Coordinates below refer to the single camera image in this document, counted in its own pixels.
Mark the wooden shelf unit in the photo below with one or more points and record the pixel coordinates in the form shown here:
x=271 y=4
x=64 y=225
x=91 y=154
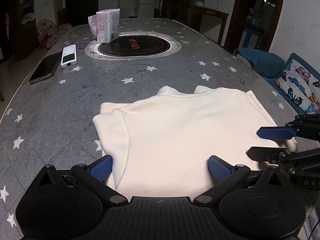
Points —
x=22 y=17

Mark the grey star-print tablecloth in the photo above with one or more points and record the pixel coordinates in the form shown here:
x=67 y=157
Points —
x=175 y=72

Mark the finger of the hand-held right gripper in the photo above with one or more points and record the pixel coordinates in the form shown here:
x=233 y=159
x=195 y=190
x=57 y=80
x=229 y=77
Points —
x=275 y=133
x=267 y=153

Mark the round built-in induction cooktop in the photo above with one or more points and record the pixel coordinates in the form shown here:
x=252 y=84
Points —
x=140 y=46

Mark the pink printed play tent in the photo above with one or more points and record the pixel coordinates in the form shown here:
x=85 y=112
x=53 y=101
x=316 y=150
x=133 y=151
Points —
x=52 y=35

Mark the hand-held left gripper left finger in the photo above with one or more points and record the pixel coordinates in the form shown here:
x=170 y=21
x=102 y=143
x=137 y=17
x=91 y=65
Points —
x=101 y=167

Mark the butterfly print cushion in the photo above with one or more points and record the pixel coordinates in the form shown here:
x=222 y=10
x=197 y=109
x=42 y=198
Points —
x=300 y=85

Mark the white remote control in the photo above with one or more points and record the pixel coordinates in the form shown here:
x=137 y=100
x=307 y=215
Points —
x=68 y=57

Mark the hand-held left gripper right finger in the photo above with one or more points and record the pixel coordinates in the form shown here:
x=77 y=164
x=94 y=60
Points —
x=220 y=168

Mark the dark smartphone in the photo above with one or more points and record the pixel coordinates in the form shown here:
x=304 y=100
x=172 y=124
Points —
x=45 y=68

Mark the blue plastic stool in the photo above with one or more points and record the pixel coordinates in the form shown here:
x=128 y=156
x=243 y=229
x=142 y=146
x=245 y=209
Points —
x=253 y=37

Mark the wooden sideboard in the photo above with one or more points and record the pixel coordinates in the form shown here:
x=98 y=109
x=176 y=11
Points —
x=207 y=17

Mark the white water dispenser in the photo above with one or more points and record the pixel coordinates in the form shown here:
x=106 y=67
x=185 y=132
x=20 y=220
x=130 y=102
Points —
x=124 y=6

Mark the dark wooden door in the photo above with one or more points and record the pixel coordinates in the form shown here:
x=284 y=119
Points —
x=82 y=2

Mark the cream long-sleeved garment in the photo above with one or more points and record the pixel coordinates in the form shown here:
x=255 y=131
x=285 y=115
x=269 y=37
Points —
x=180 y=130

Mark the metal kettle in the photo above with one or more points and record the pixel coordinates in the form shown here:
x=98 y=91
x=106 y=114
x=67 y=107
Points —
x=200 y=1

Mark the white tissue pack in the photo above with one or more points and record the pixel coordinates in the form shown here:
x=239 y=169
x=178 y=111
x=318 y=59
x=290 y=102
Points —
x=107 y=26

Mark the blue sofa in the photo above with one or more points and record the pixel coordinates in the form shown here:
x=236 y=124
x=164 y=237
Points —
x=265 y=62

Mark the wooden door frame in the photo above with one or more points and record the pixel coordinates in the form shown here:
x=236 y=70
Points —
x=235 y=17

